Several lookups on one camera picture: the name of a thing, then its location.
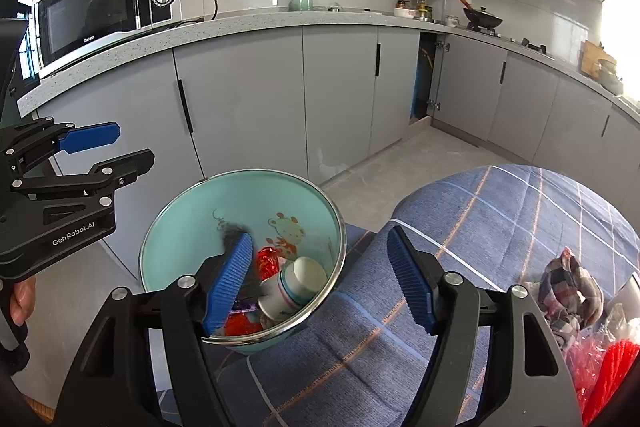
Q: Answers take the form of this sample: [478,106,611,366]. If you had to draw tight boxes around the black and silver microwave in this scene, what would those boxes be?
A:
[31,0,181,80]

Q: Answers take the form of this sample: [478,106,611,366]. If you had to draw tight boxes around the pink plastic bag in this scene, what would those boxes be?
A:
[565,327,608,403]

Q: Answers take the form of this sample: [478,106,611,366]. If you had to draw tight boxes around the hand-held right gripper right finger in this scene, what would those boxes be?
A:
[387,225,583,427]

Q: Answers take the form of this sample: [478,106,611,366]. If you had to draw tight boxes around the grey speckled countertop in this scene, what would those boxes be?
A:
[17,9,640,122]

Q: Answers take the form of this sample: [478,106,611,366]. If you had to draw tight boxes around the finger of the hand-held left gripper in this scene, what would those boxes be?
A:
[0,117,122,178]
[10,148,156,206]

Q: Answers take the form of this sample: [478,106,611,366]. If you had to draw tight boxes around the plaid cloth rag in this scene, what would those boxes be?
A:
[530,247,606,350]

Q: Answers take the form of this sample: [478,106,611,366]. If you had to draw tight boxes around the red ridged plastic piece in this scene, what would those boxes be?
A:
[582,339,638,425]

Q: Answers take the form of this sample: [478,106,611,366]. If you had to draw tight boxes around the grey lower cabinets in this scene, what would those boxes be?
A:
[35,24,640,288]

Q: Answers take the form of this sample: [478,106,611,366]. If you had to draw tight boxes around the person's left hand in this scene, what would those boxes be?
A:
[9,279,37,327]

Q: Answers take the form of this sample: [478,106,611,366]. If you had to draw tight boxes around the teal enamel basin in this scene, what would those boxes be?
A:
[139,168,347,355]

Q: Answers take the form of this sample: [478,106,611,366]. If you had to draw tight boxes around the white paper cup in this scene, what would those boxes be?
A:
[257,256,328,323]

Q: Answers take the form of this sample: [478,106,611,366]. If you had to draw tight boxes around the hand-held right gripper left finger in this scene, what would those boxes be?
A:
[50,232,256,427]

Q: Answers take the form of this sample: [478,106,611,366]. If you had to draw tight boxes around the blue item inside cabinet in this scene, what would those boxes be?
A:
[411,57,426,120]

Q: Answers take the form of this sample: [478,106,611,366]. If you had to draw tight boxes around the metal pot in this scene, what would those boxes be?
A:
[597,59,626,95]

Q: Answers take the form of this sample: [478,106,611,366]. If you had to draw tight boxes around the black wok with lid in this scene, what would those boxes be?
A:
[456,0,504,30]

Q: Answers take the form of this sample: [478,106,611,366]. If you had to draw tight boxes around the blue plaid tablecloth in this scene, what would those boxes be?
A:
[210,164,640,427]

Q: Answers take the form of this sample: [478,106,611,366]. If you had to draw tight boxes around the red plastic bag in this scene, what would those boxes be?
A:
[225,246,281,338]

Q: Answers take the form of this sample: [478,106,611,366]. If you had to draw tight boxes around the bright window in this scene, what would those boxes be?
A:
[600,0,640,108]

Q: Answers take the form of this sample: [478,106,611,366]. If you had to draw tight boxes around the wooden cutting board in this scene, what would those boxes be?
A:
[580,39,608,75]

